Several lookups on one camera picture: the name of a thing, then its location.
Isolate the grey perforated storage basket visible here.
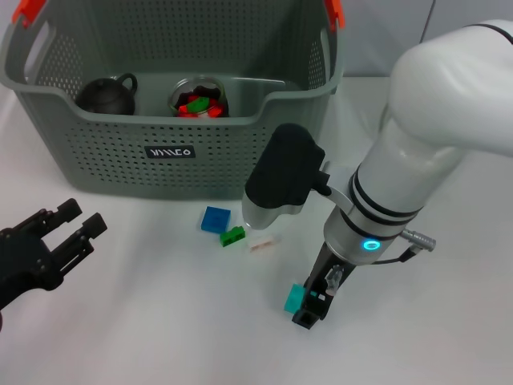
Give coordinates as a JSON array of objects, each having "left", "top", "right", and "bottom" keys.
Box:
[{"left": 0, "top": 0, "right": 346, "bottom": 201}]

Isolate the translucent white toy brick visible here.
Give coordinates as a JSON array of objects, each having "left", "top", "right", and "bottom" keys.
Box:
[{"left": 247, "top": 233, "right": 281, "bottom": 254}]

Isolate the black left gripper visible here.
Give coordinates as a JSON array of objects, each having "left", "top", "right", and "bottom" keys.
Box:
[{"left": 0, "top": 198, "right": 109, "bottom": 312}]

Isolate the right gripper cable with plug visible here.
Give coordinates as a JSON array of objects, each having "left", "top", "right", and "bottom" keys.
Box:
[{"left": 370, "top": 227, "right": 438, "bottom": 266}]

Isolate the blue toy brick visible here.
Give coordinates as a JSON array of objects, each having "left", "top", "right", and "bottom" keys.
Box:
[{"left": 200, "top": 205, "right": 232, "bottom": 235}]

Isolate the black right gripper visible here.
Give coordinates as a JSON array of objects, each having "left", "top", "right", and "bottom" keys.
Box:
[{"left": 292, "top": 239, "right": 357, "bottom": 330}]

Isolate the dark clay teapot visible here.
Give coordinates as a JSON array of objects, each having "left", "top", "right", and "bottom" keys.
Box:
[{"left": 75, "top": 72, "right": 139, "bottom": 116}]

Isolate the green narrow toy brick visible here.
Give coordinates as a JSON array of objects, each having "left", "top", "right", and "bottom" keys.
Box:
[{"left": 219, "top": 225, "right": 246, "bottom": 246}]

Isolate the teal toy brick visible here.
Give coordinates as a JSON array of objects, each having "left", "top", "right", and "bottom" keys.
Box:
[{"left": 283, "top": 282, "right": 306, "bottom": 316}]

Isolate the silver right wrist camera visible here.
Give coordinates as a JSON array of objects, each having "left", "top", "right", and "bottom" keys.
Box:
[{"left": 242, "top": 123, "right": 330, "bottom": 232}]

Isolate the glass teacup black holder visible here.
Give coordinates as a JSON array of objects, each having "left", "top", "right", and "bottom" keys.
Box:
[{"left": 168, "top": 75, "right": 230, "bottom": 119}]

